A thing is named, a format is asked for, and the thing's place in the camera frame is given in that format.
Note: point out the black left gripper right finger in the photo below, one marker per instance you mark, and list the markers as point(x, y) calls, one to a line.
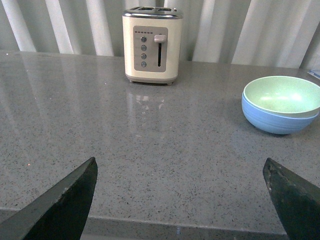
point(296, 201)

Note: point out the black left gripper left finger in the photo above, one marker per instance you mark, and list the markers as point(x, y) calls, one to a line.
point(58, 214)

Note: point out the light blue bowl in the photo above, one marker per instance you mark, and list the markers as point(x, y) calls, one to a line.
point(272, 123)

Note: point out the light green bowl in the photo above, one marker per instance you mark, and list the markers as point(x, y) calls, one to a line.
point(284, 95)

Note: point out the clear plastic container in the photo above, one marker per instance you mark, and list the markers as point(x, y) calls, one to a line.
point(315, 73)

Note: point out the cream toaster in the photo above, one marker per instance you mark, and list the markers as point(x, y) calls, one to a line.
point(152, 41)

